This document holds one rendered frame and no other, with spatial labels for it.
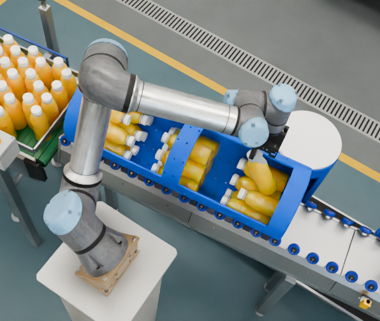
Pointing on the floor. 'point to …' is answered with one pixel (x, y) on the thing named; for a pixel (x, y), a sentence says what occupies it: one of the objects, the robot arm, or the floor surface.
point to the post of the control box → (6, 181)
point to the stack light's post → (49, 28)
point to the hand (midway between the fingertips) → (252, 154)
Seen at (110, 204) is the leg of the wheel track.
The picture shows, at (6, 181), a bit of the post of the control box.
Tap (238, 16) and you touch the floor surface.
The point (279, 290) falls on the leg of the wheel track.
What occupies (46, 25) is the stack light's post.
